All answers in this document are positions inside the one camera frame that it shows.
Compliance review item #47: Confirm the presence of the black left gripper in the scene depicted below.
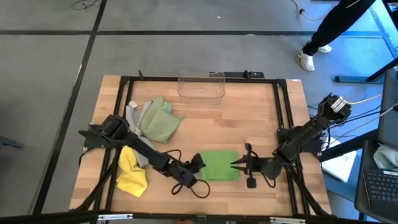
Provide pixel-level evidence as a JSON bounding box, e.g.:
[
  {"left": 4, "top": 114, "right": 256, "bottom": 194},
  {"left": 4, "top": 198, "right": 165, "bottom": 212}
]
[{"left": 167, "top": 153, "right": 206, "bottom": 188}]

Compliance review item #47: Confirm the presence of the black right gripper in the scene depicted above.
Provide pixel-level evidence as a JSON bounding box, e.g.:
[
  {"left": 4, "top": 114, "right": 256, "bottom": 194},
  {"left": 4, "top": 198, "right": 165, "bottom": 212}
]
[{"left": 229, "top": 142, "right": 265, "bottom": 189}]

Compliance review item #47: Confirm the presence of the bright green microfiber towel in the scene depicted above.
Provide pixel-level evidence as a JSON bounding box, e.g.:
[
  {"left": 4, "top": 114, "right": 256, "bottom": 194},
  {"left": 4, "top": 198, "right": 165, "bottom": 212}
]
[{"left": 198, "top": 150, "right": 240, "bottom": 182}]

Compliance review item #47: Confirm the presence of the yellow microfiber towel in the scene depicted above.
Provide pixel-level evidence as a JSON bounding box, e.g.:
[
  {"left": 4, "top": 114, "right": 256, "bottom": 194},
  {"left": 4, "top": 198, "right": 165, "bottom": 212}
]
[{"left": 116, "top": 145, "right": 149, "bottom": 198}]

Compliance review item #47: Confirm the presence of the pale green microfiber towel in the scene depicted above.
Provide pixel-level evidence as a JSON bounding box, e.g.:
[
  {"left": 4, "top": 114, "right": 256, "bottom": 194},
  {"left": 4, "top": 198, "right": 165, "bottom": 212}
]
[{"left": 139, "top": 96, "right": 184, "bottom": 144}]

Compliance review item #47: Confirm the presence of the grey microfiber towel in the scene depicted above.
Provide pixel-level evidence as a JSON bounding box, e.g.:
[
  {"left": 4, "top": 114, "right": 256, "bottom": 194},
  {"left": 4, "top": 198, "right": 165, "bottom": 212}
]
[{"left": 126, "top": 104, "right": 156, "bottom": 169}]

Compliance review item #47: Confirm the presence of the clear plastic bin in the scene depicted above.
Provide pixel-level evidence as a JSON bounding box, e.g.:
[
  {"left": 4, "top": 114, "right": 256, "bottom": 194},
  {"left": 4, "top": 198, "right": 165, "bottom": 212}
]
[{"left": 177, "top": 70, "right": 226, "bottom": 105}]

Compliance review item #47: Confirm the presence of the black clamp bar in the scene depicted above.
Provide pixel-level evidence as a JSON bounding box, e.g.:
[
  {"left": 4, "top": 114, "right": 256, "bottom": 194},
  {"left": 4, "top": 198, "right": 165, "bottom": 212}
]
[{"left": 208, "top": 70, "right": 266, "bottom": 79}]

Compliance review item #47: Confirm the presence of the white flat box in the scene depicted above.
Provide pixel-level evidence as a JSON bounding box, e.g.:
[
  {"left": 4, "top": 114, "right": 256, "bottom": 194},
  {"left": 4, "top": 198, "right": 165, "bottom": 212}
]
[{"left": 321, "top": 150, "right": 358, "bottom": 184}]

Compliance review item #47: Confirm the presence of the dark grey laptop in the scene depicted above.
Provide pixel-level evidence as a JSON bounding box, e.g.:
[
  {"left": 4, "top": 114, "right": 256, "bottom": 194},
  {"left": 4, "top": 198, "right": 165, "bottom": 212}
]
[{"left": 354, "top": 139, "right": 398, "bottom": 223}]

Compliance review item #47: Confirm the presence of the black crossbar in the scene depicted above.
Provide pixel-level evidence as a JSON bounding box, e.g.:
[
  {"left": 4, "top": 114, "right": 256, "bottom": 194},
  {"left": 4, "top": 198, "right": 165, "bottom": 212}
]
[{"left": 0, "top": 210, "right": 398, "bottom": 224}]

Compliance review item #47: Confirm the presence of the pale crumpled cloth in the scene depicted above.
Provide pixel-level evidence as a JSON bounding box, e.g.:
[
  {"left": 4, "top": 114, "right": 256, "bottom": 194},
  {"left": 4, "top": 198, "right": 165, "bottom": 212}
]
[{"left": 373, "top": 144, "right": 398, "bottom": 172}]

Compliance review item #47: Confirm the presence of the grey flat panel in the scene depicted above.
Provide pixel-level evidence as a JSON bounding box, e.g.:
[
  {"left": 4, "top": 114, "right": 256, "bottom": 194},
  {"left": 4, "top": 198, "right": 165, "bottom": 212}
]
[{"left": 377, "top": 67, "right": 398, "bottom": 149}]

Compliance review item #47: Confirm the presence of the person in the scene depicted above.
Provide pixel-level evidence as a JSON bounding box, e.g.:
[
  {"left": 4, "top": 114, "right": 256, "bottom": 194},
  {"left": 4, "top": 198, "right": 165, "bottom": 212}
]
[{"left": 297, "top": 0, "right": 377, "bottom": 72}]

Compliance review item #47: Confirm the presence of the grey floor object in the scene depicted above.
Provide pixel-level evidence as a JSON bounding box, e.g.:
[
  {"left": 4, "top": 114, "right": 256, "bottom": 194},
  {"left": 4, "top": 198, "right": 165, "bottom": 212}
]
[{"left": 0, "top": 135, "right": 25, "bottom": 149}]

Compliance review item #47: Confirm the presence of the silver metal bracket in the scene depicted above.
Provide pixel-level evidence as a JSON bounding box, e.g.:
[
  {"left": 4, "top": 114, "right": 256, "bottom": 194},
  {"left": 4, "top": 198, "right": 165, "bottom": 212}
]
[
  {"left": 269, "top": 217, "right": 307, "bottom": 224},
  {"left": 98, "top": 213, "right": 134, "bottom": 222}
]

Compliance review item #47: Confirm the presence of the black aluminium table frame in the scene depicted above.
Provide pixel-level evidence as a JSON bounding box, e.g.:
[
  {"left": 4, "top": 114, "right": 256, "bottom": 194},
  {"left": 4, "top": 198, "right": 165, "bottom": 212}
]
[{"left": 70, "top": 70, "right": 333, "bottom": 218}]

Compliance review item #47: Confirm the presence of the white cable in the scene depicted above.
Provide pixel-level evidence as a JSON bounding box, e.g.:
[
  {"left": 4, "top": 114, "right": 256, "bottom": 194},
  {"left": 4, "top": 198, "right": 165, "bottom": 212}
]
[{"left": 329, "top": 105, "right": 398, "bottom": 141}]

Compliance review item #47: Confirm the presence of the black power cable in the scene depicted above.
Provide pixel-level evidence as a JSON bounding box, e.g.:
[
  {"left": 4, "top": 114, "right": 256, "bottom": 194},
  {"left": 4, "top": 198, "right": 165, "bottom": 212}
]
[{"left": 307, "top": 102, "right": 382, "bottom": 131}]

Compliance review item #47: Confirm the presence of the yellow power cable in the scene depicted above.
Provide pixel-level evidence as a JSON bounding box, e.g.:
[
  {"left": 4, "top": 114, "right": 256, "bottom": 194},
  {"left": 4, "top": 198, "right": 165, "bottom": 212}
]
[{"left": 348, "top": 93, "right": 383, "bottom": 105}]

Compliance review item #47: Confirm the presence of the dark desk leg frame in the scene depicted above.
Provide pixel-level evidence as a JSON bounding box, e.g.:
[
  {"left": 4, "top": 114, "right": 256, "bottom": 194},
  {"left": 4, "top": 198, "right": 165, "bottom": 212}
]
[{"left": 335, "top": 0, "right": 398, "bottom": 84}]

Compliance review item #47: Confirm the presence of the tan floor cable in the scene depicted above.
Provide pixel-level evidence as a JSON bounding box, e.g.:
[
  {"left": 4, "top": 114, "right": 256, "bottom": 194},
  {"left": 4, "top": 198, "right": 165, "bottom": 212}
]
[{"left": 291, "top": 0, "right": 327, "bottom": 22}]

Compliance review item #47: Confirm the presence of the thin black floor cable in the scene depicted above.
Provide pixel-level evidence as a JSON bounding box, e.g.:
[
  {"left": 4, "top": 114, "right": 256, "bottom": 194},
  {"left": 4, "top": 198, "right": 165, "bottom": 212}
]
[{"left": 71, "top": 0, "right": 102, "bottom": 10}]

